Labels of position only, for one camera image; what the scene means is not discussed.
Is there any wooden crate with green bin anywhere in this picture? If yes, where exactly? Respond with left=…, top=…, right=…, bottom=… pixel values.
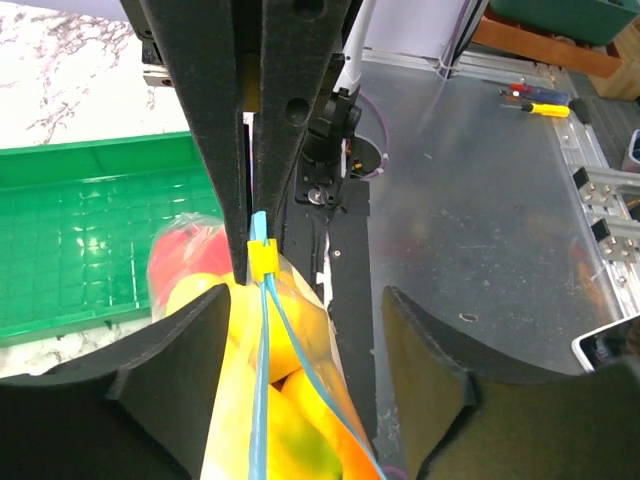
left=472, top=0, right=639, bottom=101

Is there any green plastic tray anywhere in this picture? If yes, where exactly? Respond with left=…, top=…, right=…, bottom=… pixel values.
left=1, top=132, right=221, bottom=346

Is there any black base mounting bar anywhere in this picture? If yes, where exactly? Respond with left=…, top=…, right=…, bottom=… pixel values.
left=279, top=169, right=381, bottom=480

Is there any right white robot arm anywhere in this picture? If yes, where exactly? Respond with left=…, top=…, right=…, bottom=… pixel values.
left=123, top=1, right=374, bottom=283

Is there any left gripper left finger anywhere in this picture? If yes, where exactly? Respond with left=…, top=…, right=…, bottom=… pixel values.
left=1, top=285, right=231, bottom=479

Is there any red apple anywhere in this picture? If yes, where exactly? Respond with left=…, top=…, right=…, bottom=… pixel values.
left=147, top=224, right=232, bottom=305

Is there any clear zip top bag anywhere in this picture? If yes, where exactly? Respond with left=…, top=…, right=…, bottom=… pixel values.
left=147, top=213, right=383, bottom=479

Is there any yellow orange mango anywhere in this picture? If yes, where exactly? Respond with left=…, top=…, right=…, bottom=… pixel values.
left=332, top=428, right=380, bottom=480

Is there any red blue screwdriver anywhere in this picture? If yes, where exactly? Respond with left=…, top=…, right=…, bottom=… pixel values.
left=501, top=83, right=571, bottom=106

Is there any yellow handled screwdriver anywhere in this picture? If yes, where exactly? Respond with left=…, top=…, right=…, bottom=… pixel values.
left=503, top=102, right=571, bottom=118

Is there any yellow banana bunch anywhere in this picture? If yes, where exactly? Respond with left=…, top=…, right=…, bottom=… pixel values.
left=153, top=271, right=367, bottom=479

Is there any green avocado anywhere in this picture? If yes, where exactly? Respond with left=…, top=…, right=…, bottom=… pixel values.
left=276, top=423, right=343, bottom=479

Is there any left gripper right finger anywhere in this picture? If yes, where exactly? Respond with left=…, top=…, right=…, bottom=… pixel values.
left=382, top=286, right=639, bottom=479

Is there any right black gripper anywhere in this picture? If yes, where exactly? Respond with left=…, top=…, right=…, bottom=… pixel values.
left=121, top=0, right=350, bottom=285

